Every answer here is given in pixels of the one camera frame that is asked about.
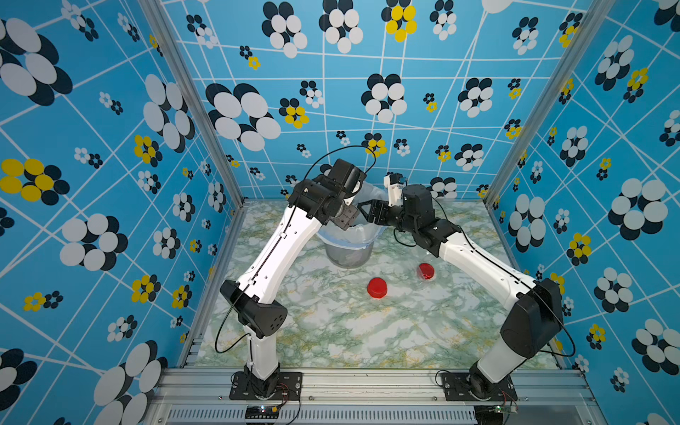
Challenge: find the red knobbed jar lid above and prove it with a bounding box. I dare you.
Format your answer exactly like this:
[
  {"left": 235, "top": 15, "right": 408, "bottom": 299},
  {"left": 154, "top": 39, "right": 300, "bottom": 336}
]
[{"left": 367, "top": 277, "right": 388, "bottom": 299}]

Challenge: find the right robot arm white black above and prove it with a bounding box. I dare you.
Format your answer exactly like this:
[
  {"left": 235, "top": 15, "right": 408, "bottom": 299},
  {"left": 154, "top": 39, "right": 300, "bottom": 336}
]
[{"left": 359, "top": 185, "right": 563, "bottom": 400}]

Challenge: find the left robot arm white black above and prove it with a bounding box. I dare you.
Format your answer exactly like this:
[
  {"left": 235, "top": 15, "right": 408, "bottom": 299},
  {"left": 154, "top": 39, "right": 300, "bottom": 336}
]
[{"left": 221, "top": 159, "right": 366, "bottom": 398}]

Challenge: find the white plastic bin liner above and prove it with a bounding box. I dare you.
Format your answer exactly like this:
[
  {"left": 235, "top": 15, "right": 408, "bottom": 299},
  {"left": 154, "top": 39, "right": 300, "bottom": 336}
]
[{"left": 317, "top": 183, "right": 388, "bottom": 251}]

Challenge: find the right circuit board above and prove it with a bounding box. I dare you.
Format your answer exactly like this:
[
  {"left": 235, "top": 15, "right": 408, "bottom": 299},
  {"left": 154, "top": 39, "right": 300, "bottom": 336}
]
[{"left": 475, "top": 405, "right": 517, "bottom": 425}]

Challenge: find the circuit board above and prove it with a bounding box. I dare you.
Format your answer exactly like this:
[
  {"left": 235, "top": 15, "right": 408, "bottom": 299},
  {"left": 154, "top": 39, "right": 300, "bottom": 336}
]
[
  {"left": 244, "top": 405, "right": 281, "bottom": 423},
  {"left": 475, "top": 405, "right": 517, "bottom": 425}
]

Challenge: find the left circuit board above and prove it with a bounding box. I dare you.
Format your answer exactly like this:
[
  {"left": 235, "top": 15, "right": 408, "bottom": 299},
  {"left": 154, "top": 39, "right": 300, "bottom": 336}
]
[{"left": 244, "top": 405, "right": 281, "bottom": 423}]

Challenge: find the left black cable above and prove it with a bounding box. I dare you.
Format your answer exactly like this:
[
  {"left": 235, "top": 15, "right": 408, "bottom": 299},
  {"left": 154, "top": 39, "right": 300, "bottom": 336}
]
[{"left": 302, "top": 144, "right": 378, "bottom": 182}]

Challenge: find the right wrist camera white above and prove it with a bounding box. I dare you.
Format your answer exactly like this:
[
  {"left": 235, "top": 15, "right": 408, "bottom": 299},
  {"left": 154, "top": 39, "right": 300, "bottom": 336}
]
[{"left": 384, "top": 173, "right": 405, "bottom": 206}]

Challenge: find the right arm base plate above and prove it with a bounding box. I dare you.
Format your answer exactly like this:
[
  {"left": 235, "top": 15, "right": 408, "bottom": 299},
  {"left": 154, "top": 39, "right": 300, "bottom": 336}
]
[{"left": 435, "top": 370, "right": 517, "bottom": 404}]

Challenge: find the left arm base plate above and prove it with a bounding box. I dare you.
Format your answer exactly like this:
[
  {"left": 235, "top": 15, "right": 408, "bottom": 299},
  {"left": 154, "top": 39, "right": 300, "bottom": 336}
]
[{"left": 228, "top": 370, "right": 304, "bottom": 401}]

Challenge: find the right aluminium corner post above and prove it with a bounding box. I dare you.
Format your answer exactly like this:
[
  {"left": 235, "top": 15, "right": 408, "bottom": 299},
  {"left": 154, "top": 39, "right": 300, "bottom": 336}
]
[{"left": 484, "top": 0, "right": 616, "bottom": 213}]

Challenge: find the aluminium corner post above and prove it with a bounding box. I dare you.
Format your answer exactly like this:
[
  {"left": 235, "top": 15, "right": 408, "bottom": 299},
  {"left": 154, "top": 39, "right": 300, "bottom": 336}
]
[
  {"left": 139, "top": 0, "right": 244, "bottom": 210},
  {"left": 484, "top": 0, "right": 616, "bottom": 213}
]

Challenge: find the aluminium front rail frame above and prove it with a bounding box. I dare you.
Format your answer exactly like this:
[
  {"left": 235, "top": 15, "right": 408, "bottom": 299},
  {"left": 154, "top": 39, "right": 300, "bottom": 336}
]
[{"left": 143, "top": 368, "right": 607, "bottom": 424}]

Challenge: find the left aluminium corner post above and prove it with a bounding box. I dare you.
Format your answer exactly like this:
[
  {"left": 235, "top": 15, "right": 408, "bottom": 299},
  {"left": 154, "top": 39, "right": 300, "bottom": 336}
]
[{"left": 139, "top": 0, "right": 244, "bottom": 210}]

